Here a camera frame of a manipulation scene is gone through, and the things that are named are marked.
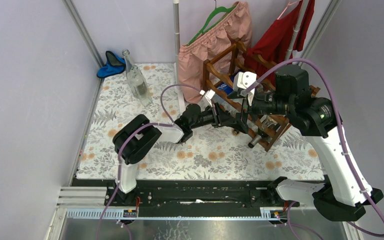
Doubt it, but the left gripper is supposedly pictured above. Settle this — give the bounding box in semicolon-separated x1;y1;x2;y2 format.
189;101;234;130

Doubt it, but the blue glass bottle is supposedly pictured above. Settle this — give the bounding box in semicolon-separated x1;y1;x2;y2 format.
214;76;234;96

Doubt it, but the clear square liquor bottle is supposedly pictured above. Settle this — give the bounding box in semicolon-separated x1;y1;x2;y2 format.
262;119;281;136

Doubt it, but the dark green wine bottle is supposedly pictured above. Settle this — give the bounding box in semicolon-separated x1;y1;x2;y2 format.
248;133;265;149

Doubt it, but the clear glass bottle tall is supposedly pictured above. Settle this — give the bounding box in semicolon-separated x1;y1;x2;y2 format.
122;49;138;80

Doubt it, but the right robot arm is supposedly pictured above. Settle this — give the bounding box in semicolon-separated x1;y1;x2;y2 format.
243;64;384;222

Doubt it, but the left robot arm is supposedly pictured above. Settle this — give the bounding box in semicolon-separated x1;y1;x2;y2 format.
106;103;248;206

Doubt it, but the wooden wine rack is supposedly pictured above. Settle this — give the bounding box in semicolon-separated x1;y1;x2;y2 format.
201;38;321;153

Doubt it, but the floral tablecloth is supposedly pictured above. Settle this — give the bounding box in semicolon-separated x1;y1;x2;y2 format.
75;63;324;181

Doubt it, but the white pole base foot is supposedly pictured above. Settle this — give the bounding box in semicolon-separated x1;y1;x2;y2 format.
176;86;186;113

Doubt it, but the red garment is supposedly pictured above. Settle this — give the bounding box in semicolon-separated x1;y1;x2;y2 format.
243;0;315;76

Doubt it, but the pink skirt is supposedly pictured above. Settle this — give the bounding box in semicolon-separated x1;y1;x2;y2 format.
177;1;253;90

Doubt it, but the pink clothes hanger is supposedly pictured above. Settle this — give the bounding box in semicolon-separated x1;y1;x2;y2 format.
277;0;301;20

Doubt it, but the blue cloth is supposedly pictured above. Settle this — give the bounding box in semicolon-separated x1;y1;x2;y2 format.
96;50;126;79

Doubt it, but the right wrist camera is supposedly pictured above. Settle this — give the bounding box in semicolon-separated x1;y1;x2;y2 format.
233;71;257;106

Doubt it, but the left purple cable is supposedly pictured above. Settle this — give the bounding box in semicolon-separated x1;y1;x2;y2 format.
95;83;203;240

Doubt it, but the purple cable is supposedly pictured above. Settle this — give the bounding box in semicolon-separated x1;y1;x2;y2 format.
244;58;384;239
95;83;203;240

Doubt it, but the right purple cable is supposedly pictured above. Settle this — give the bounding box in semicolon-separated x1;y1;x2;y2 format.
244;58;384;239

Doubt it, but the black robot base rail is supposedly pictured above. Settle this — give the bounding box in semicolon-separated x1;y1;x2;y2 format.
104;180;290;218

